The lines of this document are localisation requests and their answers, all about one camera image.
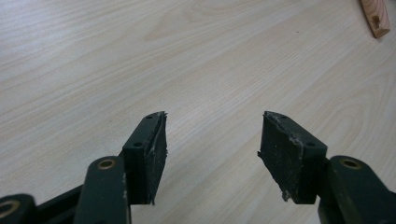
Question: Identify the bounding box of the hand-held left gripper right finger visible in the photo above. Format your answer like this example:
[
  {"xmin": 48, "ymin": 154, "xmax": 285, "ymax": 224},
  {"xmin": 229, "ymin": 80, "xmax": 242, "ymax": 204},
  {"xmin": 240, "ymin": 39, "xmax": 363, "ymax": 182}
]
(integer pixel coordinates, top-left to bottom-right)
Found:
[{"xmin": 257, "ymin": 110, "xmax": 329, "ymax": 205}]

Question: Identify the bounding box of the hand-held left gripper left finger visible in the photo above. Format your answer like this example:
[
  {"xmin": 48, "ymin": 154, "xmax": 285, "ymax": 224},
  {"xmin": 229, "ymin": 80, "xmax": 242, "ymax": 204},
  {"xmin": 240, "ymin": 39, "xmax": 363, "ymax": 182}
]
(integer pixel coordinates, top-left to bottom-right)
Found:
[{"xmin": 121, "ymin": 110, "xmax": 169, "ymax": 206}]

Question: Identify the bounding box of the wooden block with slot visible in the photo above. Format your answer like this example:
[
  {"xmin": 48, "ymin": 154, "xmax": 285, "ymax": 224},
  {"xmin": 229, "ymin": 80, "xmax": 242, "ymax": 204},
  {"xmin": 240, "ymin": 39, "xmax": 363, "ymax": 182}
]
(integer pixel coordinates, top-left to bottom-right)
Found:
[{"xmin": 360, "ymin": 0, "xmax": 391, "ymax": 39}]

